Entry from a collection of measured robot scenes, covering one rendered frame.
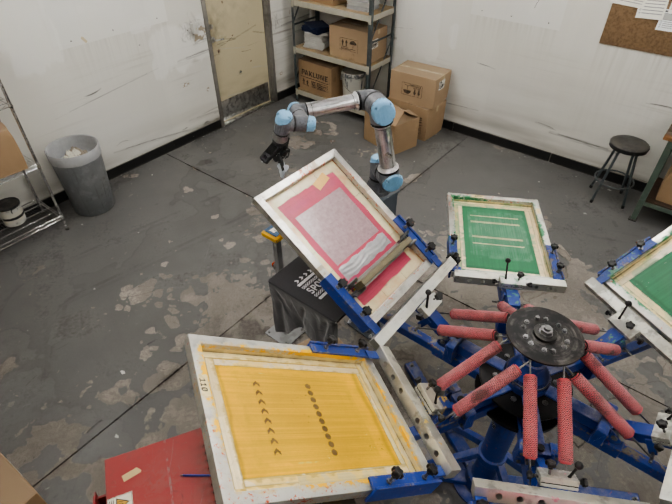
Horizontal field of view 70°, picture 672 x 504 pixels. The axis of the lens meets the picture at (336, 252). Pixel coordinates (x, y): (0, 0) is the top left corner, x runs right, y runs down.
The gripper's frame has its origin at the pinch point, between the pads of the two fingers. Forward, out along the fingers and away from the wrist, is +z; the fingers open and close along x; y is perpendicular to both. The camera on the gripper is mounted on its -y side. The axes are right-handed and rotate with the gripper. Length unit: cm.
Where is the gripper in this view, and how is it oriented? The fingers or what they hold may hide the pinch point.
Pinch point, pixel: (271, 171)
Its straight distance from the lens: 253.5
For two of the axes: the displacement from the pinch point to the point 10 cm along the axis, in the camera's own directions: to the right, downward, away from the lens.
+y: 6.2, -5.1, 5.9
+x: -7.5, -6.1, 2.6
